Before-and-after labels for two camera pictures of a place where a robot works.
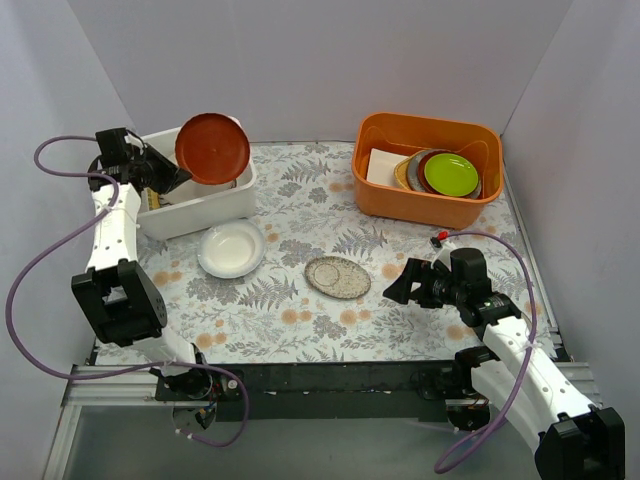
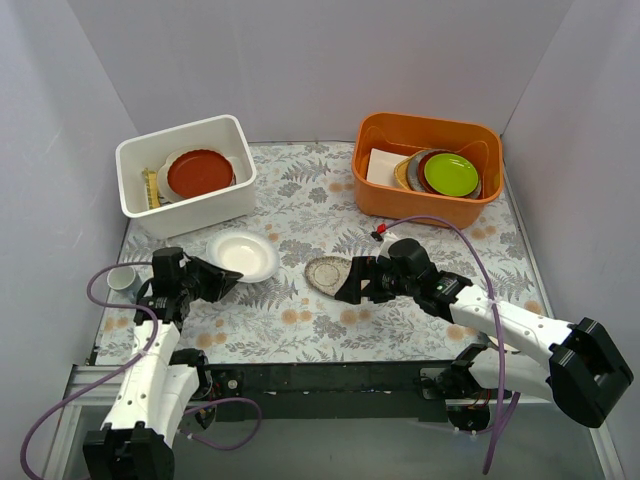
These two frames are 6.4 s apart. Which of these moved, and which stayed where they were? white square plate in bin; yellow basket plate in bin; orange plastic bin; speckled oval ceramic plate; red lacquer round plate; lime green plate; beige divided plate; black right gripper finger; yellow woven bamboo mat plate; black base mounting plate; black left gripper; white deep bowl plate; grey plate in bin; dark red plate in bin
Moved: red lacquer round plate; beige divided plate; black left gripper; white deep bowl plate; black right gripper finger
Stayed: grey plate in bin; yellow woven bamboo mat plate; dark red plate in bin; white square plate in bin; black base mounting plate; yellow basket plate in bin; speckled oval ceramic plate; lime green plate; orange plastic bin
